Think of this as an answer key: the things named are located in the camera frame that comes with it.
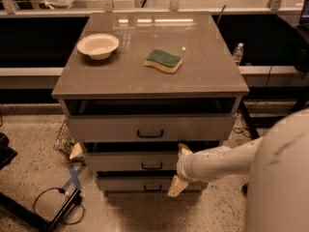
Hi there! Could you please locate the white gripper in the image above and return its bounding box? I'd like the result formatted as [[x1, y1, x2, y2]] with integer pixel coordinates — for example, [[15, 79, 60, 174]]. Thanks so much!
[[167, 143, 197, 197]]

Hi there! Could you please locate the grey drawer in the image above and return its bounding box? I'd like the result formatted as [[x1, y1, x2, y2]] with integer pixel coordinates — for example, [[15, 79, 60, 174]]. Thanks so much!
[[83, 152, 179, 171], [67, 115, 236, 142], [95, 176, 211, 193]]

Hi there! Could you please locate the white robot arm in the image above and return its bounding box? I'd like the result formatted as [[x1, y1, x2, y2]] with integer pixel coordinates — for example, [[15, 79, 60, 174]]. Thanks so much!
[[168, 109, 309, 232]]

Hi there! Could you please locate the grey top drawer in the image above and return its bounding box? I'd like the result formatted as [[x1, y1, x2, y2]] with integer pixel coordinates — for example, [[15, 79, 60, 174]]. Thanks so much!
[[67, 115, 236, 142]]

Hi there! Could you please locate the grey bottom drawer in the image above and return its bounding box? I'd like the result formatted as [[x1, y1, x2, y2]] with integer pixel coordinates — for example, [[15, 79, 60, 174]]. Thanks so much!
[[95, 176, 211, 193]]

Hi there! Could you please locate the grey drawer cabinet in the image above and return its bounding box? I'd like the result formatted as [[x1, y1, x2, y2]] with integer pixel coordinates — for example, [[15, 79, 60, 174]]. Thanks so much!
[[52, 12, 248, 180]]

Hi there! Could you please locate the black office chair base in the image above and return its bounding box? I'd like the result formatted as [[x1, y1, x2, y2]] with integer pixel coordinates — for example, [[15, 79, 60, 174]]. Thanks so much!
[[241, 183, 248, 195]]

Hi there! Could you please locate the black table leg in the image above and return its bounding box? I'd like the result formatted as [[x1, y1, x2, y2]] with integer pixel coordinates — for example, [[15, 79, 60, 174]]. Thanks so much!
[[239, 101, 260, 139]]

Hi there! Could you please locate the green yellow sponge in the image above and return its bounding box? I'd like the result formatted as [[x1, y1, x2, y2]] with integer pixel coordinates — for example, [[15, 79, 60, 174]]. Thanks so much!
[[144, 49, 183, 74]]

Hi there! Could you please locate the blue tape cross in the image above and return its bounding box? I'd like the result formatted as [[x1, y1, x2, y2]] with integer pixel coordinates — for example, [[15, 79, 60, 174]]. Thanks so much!
[[63, 164, 86, 190]]

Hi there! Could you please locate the clear plastic water bottle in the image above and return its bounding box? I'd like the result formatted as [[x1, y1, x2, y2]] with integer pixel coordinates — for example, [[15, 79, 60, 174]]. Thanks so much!
[[233, 43, 244, 66]]

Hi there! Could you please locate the white paper bowl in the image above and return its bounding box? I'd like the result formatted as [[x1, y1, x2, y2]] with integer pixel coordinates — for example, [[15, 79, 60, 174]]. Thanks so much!
[[77, 34, 119, 60]]

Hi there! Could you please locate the black floor stand leg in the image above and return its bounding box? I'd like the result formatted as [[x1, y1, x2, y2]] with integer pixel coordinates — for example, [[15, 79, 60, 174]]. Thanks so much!
[[0, 188, 81, 232]]

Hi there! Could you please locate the black equipment left edge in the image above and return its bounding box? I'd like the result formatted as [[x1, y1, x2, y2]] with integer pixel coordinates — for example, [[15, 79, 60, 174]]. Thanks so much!
[[0, 132, 17, 169]]

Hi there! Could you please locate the wire mesh waste basket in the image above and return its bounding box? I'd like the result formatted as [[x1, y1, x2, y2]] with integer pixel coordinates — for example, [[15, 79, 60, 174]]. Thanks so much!
[[53, 122, 83, 162]]

